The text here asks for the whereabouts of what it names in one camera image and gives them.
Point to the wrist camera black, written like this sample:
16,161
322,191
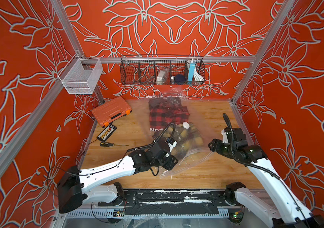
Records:
238,136
162,148

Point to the black screwdriver bit holder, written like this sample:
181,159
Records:
106,133

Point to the clear plastic wall bin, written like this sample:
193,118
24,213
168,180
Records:
81,77

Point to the red black plaid shirt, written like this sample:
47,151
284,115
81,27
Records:
163,114

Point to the white cable duct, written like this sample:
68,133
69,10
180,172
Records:
117,214

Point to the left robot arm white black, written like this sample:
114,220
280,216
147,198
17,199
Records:
77,187

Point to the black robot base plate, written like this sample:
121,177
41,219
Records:
171,201

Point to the dark blue round object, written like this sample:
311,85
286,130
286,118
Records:
179,79

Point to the black wire wall basket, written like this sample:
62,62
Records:
143,69

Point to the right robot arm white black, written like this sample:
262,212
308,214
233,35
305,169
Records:
288,212

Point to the black yellow screwdriver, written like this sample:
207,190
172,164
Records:
109,144

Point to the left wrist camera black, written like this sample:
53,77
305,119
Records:
162,148

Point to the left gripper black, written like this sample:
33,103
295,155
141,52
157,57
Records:
171,163

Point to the clear plastic vacuum bag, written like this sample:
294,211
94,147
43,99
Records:
190,123

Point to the grey bagged item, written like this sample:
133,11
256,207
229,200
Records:
162,77

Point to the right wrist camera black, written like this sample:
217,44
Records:
238,136

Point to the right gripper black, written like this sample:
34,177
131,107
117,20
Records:
215,146

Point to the olive plaid shirt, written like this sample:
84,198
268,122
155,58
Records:
187,139

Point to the orange tool case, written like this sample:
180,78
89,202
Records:
111,110

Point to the light blue box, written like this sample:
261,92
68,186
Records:
191,73

